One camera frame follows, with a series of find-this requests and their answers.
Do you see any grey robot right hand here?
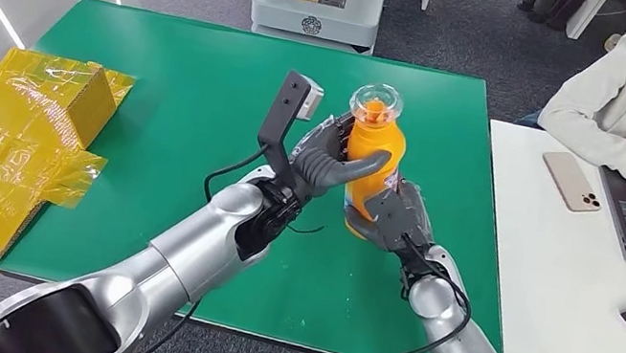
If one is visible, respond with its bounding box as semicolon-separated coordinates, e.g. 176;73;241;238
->
337;168;447;263

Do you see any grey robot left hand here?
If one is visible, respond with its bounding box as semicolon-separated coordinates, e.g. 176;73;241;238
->
283;104;399;211

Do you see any orange detergent bottle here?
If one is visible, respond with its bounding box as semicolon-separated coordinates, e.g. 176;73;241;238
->
325;77;417;245

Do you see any beige smartphone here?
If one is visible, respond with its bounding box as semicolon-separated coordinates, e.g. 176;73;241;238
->
533;147;611;218

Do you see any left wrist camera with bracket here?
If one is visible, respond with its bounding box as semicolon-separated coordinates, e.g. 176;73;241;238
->
248;66;328;196

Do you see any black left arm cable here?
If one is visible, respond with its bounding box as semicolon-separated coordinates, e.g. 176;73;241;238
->
123;126;340;353

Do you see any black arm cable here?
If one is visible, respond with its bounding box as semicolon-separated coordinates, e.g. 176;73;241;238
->
123;126;340;353
345;228;483;353

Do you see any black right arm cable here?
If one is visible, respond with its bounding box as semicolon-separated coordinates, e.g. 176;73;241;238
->
345;228;483;353

